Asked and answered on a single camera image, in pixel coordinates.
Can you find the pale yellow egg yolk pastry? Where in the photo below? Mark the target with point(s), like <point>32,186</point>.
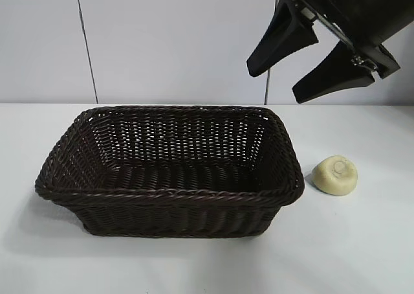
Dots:
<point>333,180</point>

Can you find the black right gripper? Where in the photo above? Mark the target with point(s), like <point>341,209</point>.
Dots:
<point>362,12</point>

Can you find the dark brown wicker basket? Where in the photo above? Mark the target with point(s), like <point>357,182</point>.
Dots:
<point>168,206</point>

